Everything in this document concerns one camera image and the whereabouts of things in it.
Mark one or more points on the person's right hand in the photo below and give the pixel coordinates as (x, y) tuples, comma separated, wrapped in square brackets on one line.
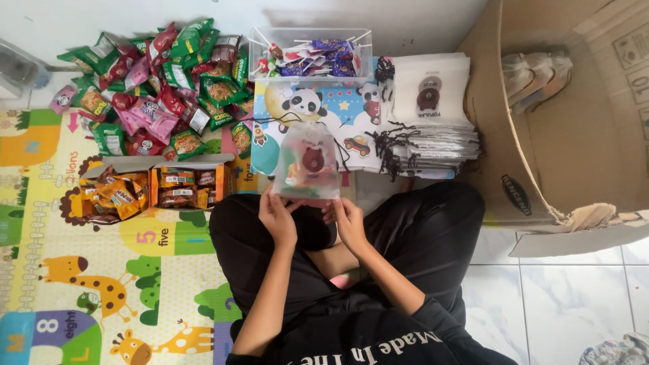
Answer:
[(352, 228)]

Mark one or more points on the person's left hand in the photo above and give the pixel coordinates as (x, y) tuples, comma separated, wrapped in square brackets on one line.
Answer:
[(278, 220)]

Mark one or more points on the orange snack box with brown packets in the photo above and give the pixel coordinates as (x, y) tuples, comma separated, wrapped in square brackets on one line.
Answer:
[(223, 182)]

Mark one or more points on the person's black trousers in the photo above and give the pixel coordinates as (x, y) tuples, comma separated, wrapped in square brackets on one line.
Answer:
[(426, 228)]

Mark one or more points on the row of brown wafer packets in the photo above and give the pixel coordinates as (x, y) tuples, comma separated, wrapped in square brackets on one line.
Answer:
[(180, 188)]

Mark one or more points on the person's black printed shirt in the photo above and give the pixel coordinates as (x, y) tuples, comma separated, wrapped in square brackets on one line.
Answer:
[(365, 339)]

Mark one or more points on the stack of panda print bags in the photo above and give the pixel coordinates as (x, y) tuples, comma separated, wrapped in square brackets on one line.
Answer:
[(334, 109)]

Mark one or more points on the pile of orange wafer packets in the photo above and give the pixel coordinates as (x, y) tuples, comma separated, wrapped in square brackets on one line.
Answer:
[(116, 195)]

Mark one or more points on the bunch of wrapped lollipops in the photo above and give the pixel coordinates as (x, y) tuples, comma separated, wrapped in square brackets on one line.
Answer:
[(319, 58)]

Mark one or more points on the heap of mixed snack packets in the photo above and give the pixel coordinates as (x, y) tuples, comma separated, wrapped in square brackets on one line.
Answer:
[(167, 91)]

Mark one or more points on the orange snack box with loose packets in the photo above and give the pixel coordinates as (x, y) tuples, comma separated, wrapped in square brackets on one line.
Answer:
[(116, 165)]

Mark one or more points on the large brown cardboard carton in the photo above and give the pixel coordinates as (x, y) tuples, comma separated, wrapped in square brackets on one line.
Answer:
[(507, 152)]

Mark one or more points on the colourful animal play mat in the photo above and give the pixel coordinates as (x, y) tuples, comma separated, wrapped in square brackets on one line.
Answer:
[(101, 253)]

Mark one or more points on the clear plastic lollipop container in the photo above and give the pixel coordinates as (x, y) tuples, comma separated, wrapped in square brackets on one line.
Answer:
[(263, 40)]

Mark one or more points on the filled goodie bags pile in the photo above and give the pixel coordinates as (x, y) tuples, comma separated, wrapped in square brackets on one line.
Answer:
[(537, 76)]

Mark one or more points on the pink single snack packet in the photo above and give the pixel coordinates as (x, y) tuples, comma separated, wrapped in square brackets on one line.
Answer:
[(63, 99)]

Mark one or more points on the crumpled patterned cloth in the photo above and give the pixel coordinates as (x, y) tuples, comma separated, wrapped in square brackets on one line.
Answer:
[(616, 351)]

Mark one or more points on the clear plastic tub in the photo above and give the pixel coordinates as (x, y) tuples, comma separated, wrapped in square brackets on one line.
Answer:
[(20, 71)]

